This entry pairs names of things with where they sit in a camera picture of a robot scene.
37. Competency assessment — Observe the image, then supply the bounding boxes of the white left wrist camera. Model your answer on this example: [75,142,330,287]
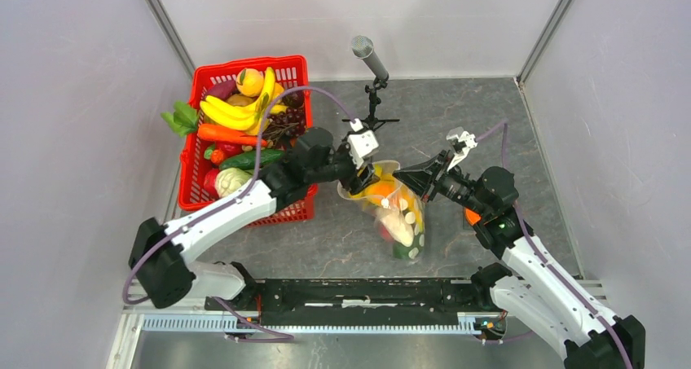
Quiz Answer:
[346,119,379,169]

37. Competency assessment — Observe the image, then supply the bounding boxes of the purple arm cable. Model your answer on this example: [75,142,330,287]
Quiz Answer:
[121,86,360,343]
[474,119,636,369]

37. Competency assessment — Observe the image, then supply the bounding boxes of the yellow banana bunch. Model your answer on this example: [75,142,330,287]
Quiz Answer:
[199,67,288,135]
[369,161,400,186]

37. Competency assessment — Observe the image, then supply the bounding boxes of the yellow peach with leaf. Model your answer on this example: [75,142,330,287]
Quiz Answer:
[235,68,264,98]

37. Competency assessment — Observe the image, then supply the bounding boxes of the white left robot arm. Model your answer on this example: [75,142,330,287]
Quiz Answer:
[122,121,379,309]

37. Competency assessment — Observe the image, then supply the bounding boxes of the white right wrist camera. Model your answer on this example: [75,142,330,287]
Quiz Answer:
[446,126,478,172]

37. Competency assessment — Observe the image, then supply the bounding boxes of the purple sweet potato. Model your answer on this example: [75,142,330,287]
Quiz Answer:
[202,79,238,101]

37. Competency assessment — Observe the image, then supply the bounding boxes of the silver microphone on stand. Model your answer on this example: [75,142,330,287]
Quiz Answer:
[341,35,402,133]

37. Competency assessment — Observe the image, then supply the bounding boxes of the orange tape roll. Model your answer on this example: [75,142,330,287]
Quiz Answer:
[464,208,482,226]

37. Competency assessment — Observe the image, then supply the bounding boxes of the pale green cabbage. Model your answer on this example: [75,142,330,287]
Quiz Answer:
[214,168,253,198]

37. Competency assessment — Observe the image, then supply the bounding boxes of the green lettuce leaf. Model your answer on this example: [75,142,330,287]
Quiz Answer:
[160,101,200,138]

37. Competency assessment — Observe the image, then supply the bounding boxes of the clear dotted zip bag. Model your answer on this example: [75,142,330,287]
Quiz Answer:
[337,160,425,261]

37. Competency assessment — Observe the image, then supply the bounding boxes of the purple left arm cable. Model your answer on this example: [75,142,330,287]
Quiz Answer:
[121,86,360,343]

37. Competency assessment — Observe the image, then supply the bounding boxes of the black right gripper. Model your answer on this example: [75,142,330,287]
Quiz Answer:
[393,150,490,217]

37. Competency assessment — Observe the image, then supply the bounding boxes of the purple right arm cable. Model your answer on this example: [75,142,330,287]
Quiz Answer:
[474,119,636,369]

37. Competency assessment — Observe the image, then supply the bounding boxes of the dark grape bunch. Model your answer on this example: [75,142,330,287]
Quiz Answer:
[262,108,307,146]

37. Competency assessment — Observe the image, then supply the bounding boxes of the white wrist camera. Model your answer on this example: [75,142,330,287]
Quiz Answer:
[346,119,379,169]
[446,126,478,172]

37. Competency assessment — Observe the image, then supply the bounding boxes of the orange toy carrot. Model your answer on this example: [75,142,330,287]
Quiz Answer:
[196,123,268,147]

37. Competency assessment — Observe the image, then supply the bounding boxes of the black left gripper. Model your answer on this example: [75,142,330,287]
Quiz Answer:
[306,131,380,195]

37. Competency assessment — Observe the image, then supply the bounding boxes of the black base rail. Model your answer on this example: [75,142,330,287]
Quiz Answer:
[229,278,500,326]

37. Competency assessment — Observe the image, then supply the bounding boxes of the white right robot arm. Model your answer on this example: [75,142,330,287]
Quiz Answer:
[393,151,646,368]

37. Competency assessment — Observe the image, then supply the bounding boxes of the red plastic basket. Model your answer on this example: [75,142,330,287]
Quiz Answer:
[178,55,318,227]

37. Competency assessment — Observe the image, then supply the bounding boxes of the green cucumber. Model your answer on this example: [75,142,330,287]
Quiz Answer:
[219,149,284,170]

